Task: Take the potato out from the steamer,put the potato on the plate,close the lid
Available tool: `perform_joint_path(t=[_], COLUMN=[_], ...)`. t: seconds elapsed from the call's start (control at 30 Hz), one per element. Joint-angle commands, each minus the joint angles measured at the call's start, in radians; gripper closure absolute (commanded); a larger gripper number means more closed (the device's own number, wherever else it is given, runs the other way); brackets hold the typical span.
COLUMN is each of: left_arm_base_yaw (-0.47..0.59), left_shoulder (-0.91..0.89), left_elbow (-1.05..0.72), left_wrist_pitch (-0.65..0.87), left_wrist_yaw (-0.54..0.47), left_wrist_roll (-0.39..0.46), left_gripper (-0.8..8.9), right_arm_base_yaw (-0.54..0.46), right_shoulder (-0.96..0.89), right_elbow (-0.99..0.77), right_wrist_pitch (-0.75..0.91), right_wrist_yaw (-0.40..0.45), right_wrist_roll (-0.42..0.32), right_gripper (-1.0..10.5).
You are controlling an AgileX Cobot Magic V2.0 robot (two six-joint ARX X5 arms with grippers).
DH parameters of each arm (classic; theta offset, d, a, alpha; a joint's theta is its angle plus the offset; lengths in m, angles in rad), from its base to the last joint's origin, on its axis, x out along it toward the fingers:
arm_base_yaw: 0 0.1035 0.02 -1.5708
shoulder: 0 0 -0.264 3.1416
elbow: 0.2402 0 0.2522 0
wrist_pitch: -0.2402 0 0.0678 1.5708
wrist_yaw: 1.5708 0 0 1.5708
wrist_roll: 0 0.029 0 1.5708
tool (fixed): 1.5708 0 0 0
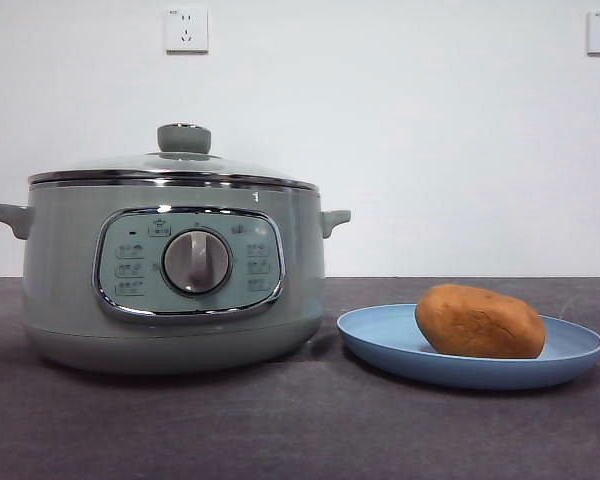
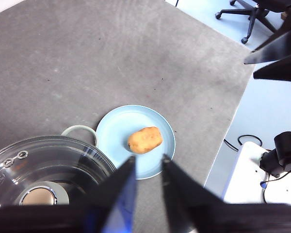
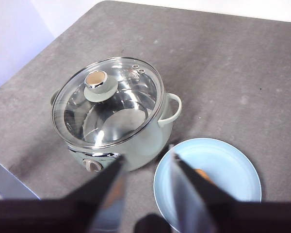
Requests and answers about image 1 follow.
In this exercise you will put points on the glass lid with green knob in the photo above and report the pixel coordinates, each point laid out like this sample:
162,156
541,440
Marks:
180,167

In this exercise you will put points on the brown potato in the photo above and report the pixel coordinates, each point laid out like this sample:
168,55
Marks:
480,322

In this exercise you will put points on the blue plate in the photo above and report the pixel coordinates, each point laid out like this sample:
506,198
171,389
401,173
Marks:
430,365

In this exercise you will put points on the pale green electric steamer pot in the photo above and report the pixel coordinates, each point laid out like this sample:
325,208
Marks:
60,280

